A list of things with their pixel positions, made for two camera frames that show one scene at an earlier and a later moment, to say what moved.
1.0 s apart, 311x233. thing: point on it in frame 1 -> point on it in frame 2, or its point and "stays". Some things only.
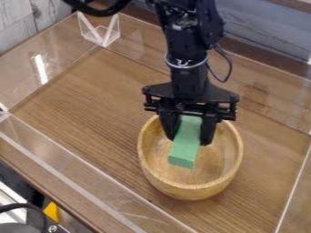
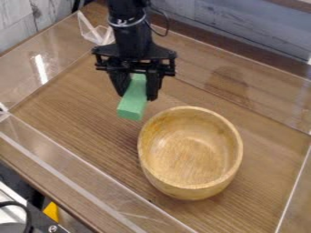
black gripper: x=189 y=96 -> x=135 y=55
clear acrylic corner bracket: x=100 y=35 stays
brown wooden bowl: x=184 y=183 stays
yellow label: x=52 y=210 stays
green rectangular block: x=185 y=144 -> x=132 y=103
